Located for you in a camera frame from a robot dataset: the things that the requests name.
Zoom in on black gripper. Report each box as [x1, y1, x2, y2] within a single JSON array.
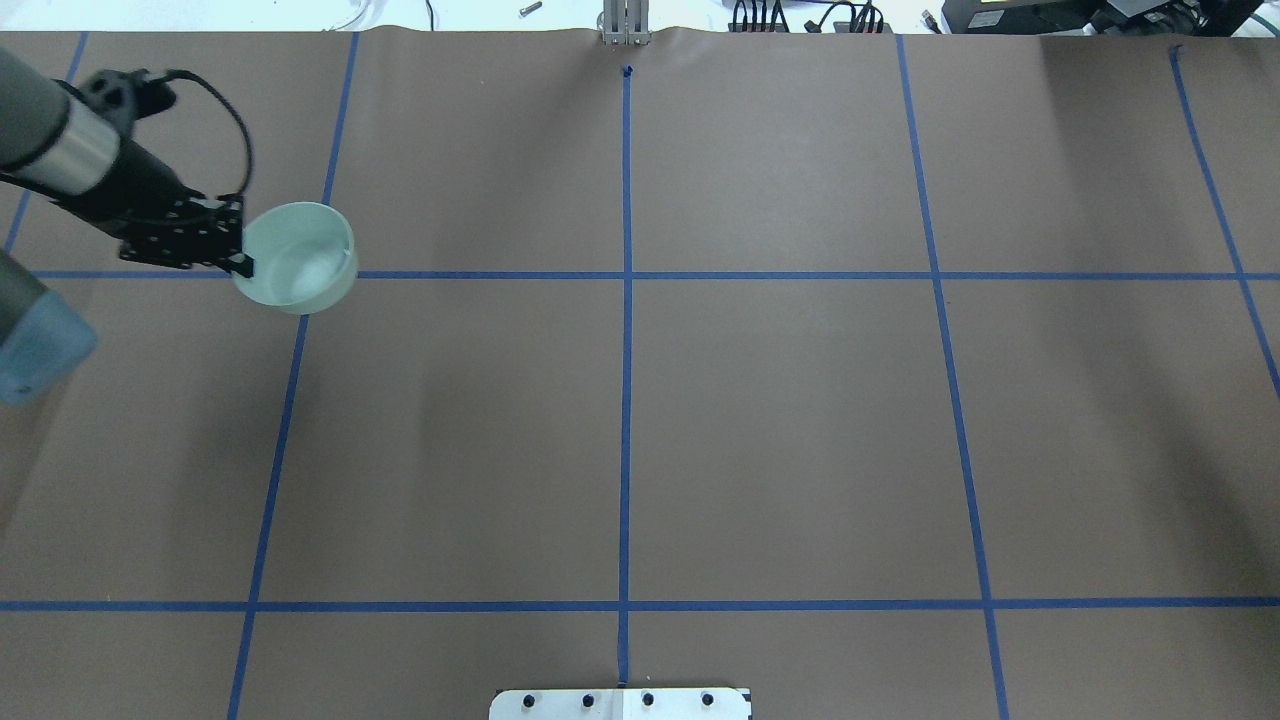
[[60, 69, 255, 279]]

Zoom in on mint green bowl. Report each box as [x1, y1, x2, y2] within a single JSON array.
[[232, 202, 358, 315]]

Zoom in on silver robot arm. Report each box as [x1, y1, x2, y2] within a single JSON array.
[[1, 51, 256, 407]]

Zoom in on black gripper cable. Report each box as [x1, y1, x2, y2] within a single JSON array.
[[165, 68, 256, 206]]

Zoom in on aluminium frame post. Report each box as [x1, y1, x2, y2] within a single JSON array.
[[596, 0, 652, 46]]

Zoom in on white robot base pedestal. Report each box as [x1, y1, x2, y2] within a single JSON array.
[[488, 687, 754, 719]]

